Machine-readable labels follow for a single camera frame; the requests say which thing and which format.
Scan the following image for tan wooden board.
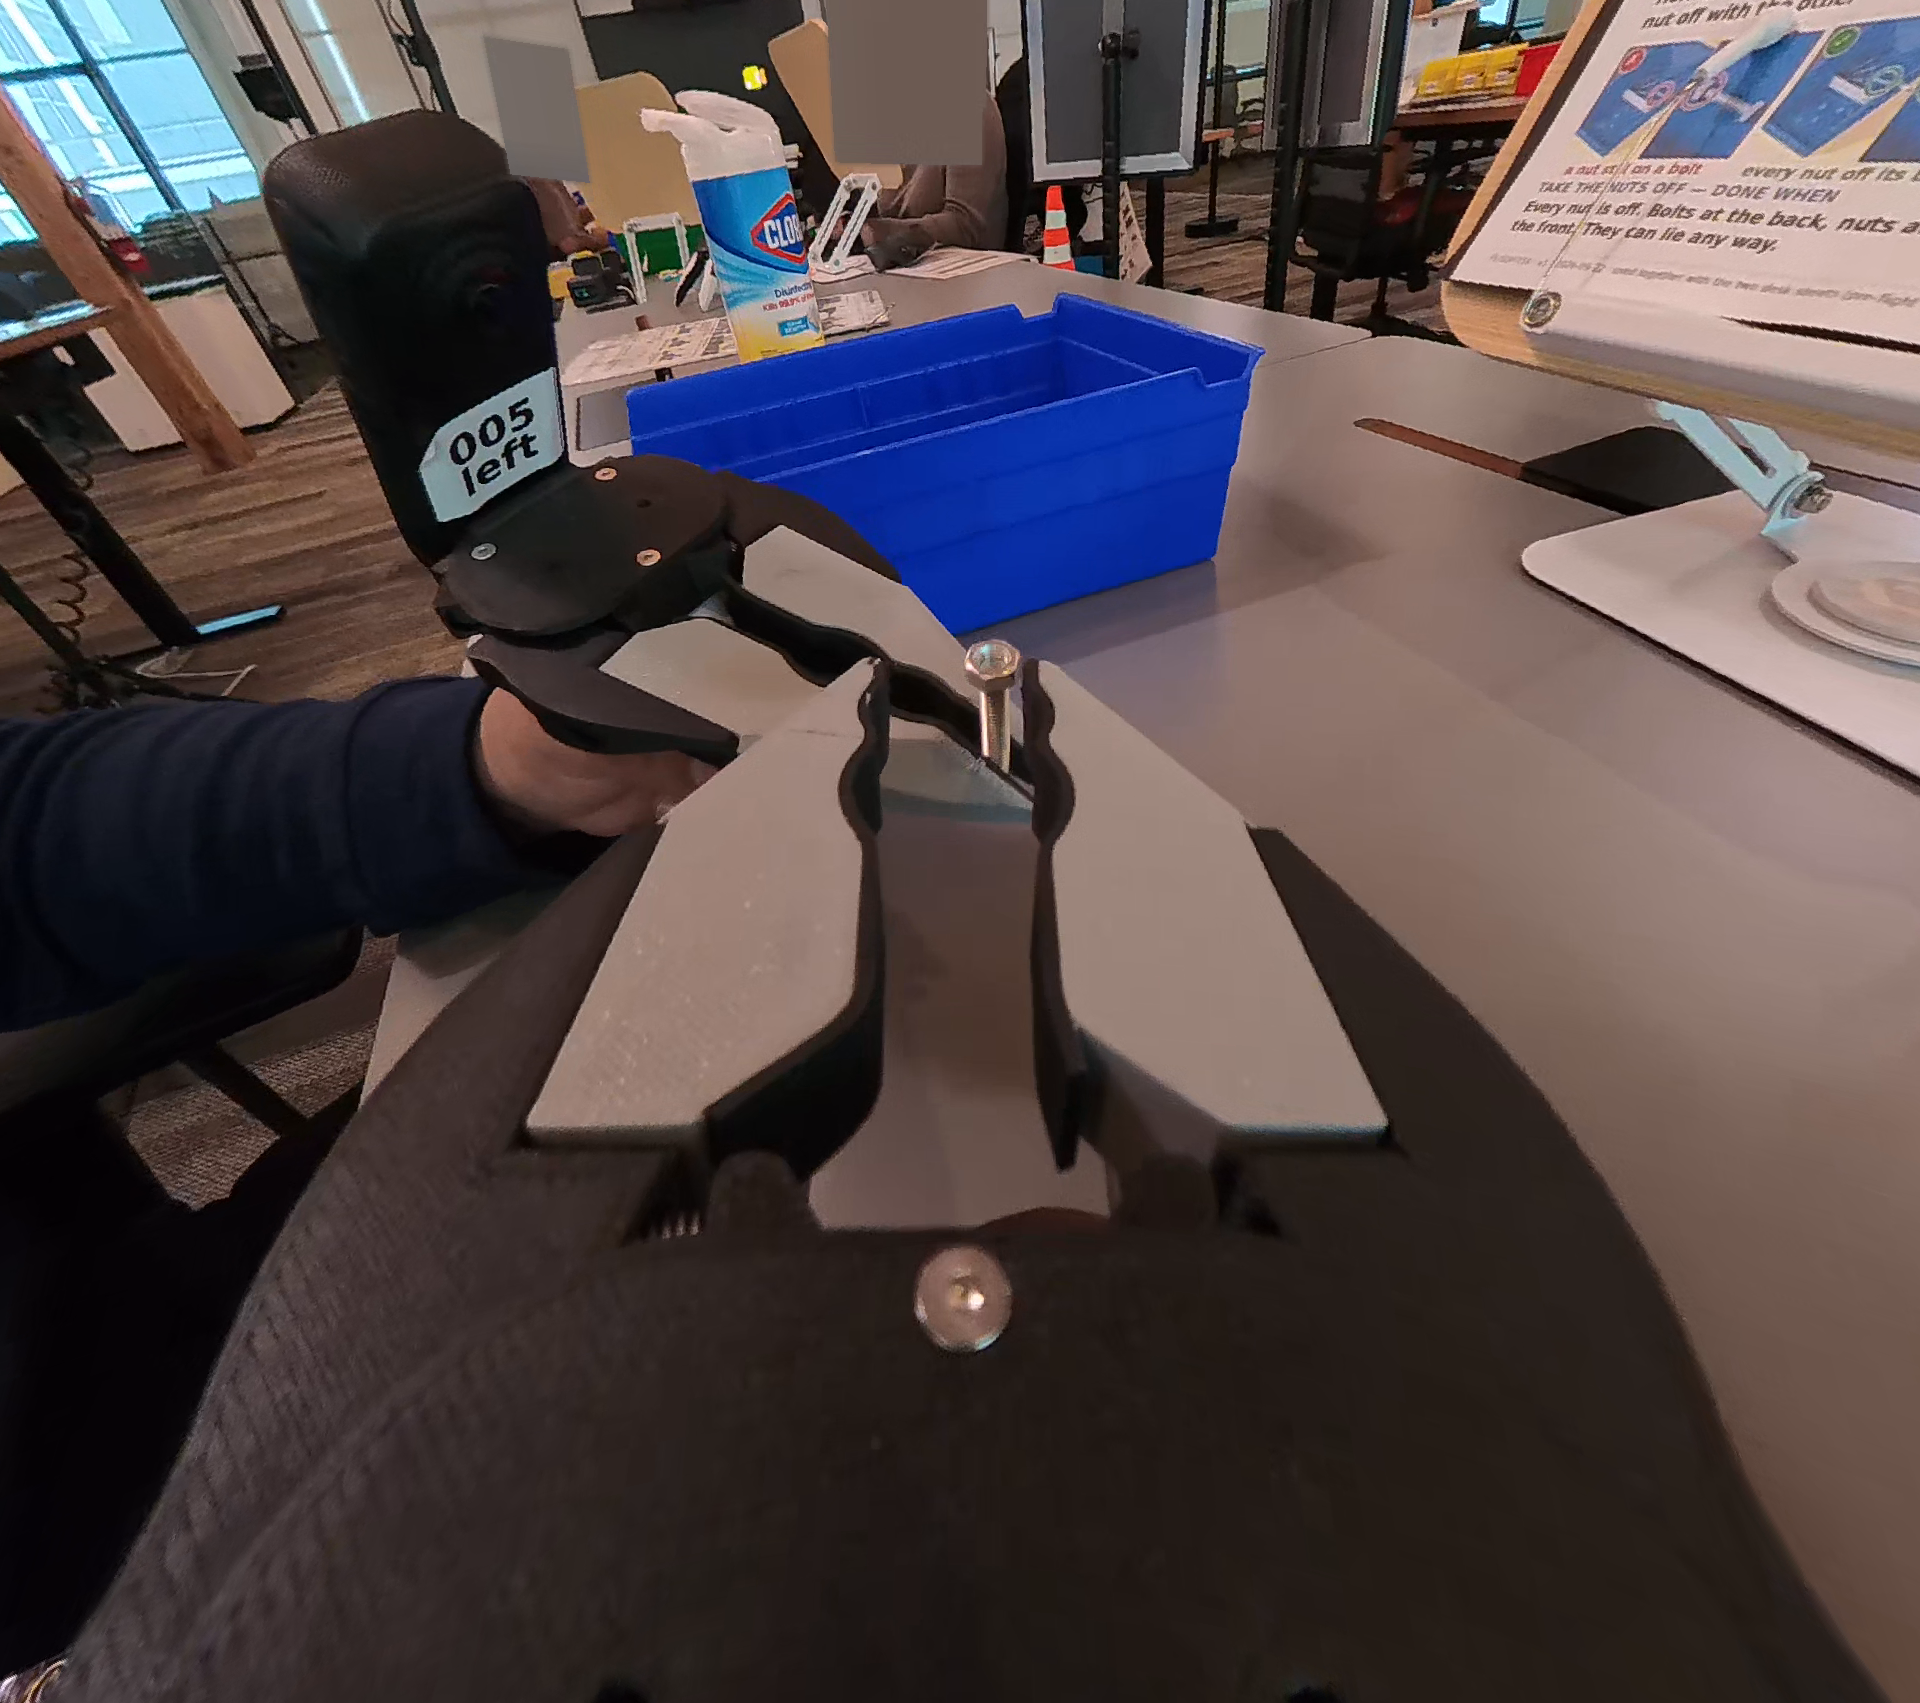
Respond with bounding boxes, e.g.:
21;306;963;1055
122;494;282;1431
768;20;834;160
577;72;693;228

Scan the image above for black desk chair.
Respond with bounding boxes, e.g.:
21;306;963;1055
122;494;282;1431
0;929;371;1135

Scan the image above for white phone stand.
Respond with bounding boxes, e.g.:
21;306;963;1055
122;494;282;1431
811;174;883;280

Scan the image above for person's left hand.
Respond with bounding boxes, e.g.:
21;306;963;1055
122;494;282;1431
477;690;721;837

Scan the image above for steel bolt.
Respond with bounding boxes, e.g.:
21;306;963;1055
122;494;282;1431
964;638;1026;775

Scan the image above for person's torso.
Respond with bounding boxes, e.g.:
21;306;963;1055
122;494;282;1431
0;1103;363;1703

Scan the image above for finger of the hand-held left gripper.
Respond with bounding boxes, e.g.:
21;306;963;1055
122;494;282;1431
732;528;1041;789
601;624;1041;829

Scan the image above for wooden post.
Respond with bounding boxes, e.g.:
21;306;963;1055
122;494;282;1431
0;106;258;476

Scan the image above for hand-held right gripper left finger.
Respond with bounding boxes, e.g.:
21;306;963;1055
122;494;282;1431
523;660;890;1177

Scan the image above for instruction sheet on stand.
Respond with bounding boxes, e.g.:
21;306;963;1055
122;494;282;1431
1440;0;1920;452

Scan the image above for wipes canister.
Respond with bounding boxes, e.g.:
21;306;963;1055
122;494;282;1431
641;90;828;366

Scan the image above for black wall monitor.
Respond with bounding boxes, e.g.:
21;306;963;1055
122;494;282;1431
583;0;805;100

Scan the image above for black office chair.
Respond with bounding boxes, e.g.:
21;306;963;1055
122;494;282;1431
1296;144;1451;318

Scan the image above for blue plastic bin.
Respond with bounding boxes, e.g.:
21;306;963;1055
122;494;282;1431
625;294;1266;640

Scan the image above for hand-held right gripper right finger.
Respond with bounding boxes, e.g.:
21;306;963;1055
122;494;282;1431
1026;660;1395;1167

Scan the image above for person's left forearm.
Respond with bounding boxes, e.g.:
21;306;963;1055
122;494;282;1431
0;678;505;1029

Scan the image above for sleeved printed paper sheet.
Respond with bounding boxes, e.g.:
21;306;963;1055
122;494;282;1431
562;324;738;386

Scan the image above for wooden desk black legs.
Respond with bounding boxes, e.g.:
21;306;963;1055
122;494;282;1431
0;308;289;686

